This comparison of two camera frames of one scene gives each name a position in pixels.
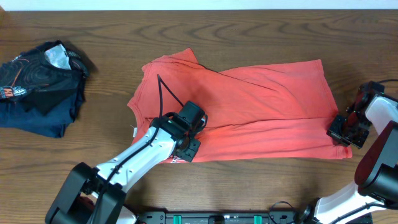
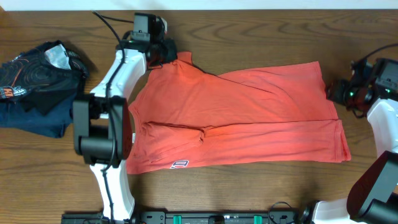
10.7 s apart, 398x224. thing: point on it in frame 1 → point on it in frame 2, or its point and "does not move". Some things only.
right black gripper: (347, 133) → (333, 92)
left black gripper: (190, 149) → (168, 51)
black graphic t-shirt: (42, 77) does not move
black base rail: (220, 217) does not move
